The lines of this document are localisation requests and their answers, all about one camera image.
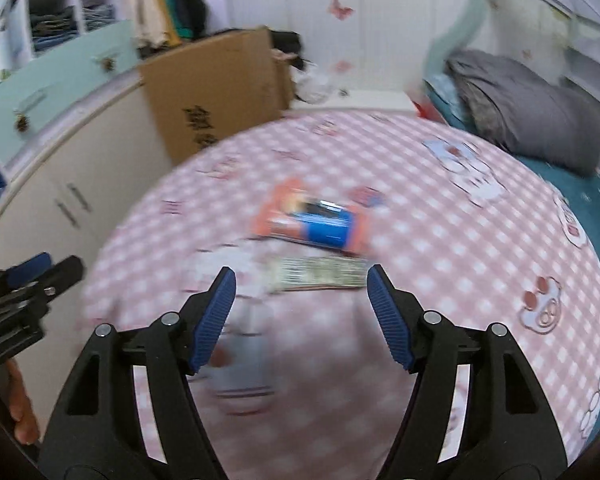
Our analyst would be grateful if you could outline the blue plaid pillow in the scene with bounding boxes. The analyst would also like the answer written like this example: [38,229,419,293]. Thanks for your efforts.
[425,72,473,128]

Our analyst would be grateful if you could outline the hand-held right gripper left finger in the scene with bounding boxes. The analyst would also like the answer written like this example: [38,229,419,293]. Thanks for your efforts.
[39,266,238,480]

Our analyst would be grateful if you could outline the tall cardboard box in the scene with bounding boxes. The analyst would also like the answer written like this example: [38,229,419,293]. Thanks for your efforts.
[139,26,297,166]

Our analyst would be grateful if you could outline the black bag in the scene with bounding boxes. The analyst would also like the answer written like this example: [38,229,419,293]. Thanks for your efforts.
[270,31,306,68]

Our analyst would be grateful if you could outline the teal drawer unit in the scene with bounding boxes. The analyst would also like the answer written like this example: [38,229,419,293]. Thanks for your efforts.
[0,20,141,171]

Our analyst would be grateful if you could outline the pink checked tablecloth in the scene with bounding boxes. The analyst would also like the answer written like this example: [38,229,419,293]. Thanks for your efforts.
[80,110,600,471]

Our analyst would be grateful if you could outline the dark jacket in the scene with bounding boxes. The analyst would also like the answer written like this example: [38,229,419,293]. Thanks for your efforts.
[157,0,211,41]

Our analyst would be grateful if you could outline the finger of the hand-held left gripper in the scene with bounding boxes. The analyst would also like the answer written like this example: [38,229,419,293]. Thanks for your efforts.
[30,255,87,301]
[2,252,55,288]

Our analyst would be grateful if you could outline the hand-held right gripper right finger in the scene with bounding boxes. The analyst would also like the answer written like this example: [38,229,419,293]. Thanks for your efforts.
[366,263,568,480]

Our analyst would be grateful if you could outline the folded jeans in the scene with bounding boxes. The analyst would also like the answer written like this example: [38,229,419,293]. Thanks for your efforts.
[30,7,78,51]

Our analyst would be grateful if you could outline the grey duvet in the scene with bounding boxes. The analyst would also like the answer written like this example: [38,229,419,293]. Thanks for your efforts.
[445,49,600,177]

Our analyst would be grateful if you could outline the white wardrobe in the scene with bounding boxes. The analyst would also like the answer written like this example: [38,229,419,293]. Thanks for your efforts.
[220,0,481,93]

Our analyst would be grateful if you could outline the low white cabinet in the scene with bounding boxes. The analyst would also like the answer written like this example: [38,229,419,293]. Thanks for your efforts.
[0,77,176,281]

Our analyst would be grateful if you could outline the orange blue packet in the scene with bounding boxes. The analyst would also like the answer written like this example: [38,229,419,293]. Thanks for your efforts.
[251,179,372,255]

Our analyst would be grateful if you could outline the lilac shelf unit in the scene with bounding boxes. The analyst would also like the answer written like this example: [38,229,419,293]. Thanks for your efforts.
[2,0,131,61]

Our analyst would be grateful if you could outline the person's left hand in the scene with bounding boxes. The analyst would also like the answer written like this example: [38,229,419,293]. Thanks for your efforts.
[2,357,42,447]

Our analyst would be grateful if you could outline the white plastic bag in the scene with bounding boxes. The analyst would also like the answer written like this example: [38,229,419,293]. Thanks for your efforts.
[297,67,343,103]

